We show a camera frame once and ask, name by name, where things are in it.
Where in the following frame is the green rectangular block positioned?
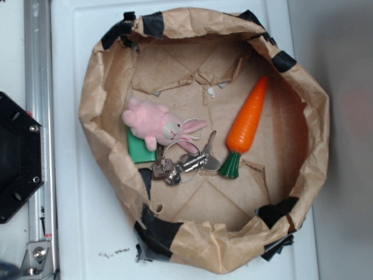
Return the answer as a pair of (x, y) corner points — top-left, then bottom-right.
(127, 127), (156, 163)

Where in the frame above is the white tray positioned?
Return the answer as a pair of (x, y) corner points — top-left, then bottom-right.
(50, 0), (320, 280)

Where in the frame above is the pink plush bunny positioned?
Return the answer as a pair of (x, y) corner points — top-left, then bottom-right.
(122, 97), (206, 154)

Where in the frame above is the aluminium extrusion rail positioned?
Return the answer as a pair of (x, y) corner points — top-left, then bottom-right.
(24, 1), (60, 279)

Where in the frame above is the metal corner bracket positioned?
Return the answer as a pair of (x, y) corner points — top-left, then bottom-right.
(20, 241), (54, 279)

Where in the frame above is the orange plastic toy carrot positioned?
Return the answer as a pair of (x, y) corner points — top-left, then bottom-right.
(219, 76), (268, 179)

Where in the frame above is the brown paper bin with tape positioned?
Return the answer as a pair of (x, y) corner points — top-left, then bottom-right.
(79, 8), (330, 274)

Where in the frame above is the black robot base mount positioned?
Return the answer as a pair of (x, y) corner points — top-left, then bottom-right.
(0, 92), (44, 224)

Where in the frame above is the silver key bunch with ring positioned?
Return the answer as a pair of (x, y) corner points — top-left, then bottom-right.
(152, 131), (221, 186)

